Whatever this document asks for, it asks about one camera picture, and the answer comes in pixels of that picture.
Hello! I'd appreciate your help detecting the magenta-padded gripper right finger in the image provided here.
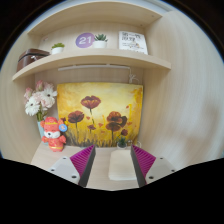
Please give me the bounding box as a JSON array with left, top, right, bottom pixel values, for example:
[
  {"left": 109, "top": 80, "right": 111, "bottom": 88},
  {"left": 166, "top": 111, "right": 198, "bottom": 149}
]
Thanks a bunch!
[{"left": 130, "top": 144, "right": 178, "bottom": 188}]

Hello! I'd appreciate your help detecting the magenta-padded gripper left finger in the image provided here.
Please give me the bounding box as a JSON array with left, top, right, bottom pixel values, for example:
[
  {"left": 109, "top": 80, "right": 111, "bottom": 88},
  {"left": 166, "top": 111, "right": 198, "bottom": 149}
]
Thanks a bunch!
[{"left": 48, "top": 144, "right": 97, "bottom": 188}]

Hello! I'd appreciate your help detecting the cream white towel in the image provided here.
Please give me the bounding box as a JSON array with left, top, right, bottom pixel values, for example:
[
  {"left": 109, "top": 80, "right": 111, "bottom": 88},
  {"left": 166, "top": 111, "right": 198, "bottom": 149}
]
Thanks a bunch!
[{"left": 108, "top": 148, "right": 138, "bottom": 182}]

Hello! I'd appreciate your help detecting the red plush toy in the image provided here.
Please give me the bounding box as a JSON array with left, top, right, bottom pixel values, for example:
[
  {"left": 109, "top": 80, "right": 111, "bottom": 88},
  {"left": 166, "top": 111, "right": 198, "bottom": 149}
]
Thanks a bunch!
[{"left": 40, "top": 116, "right": 69, "bottom": 153}]

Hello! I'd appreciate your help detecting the small potted green plant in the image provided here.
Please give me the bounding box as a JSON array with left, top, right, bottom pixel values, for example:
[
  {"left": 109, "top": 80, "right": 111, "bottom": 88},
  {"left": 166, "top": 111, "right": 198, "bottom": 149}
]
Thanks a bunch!
[{"left": 116, "top": 136, "right": 129, "bottom": 150}]

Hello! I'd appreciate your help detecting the light blue vase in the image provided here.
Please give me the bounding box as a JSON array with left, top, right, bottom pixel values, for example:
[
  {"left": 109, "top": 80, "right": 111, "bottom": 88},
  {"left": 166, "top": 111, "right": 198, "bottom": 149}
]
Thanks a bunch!
[{"left": 36, "top": 119, "right": 48, "bottom": 139}]

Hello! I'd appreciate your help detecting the yellow poppy flower painting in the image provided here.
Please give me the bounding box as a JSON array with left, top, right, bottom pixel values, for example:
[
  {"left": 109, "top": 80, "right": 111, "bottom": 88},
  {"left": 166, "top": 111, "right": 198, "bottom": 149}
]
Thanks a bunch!
[{"left": 56, "top": 82, "right": 144, "bottom": 148}]

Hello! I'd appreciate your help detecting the pink and white flower bouquet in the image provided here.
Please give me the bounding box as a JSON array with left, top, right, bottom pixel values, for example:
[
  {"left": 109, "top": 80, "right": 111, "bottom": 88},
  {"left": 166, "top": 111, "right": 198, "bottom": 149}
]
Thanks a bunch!
[{"left": 23, "top": 79, "right": 58, "bottom": 122}]

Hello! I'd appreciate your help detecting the wooden shelf with items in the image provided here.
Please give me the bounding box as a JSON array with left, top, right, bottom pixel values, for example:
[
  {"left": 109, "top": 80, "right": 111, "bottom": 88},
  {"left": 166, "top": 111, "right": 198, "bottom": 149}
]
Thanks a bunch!
[{"left": 11, "top": 0, "right": 173, "bottom": 83}]

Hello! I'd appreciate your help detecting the white cable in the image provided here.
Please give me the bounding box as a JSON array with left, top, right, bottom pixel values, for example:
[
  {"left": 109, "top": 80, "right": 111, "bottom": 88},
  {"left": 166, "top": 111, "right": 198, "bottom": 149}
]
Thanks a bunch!
[{"left": 128, "top": 70, "right": 142, "bottom": 85}]

